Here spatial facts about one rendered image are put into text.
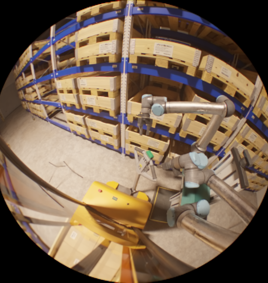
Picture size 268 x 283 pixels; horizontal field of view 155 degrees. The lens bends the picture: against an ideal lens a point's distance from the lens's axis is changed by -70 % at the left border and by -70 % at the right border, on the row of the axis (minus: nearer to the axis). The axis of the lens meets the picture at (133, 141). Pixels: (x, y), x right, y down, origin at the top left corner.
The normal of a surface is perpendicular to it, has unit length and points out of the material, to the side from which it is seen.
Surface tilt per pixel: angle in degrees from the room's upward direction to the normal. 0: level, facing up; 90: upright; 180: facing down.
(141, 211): 0
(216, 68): 90
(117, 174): 0
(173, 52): 90
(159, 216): 0
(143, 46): 90
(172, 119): 90
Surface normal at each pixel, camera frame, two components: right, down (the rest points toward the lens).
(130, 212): 0.07, -0.69
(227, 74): -0.36, 0.65
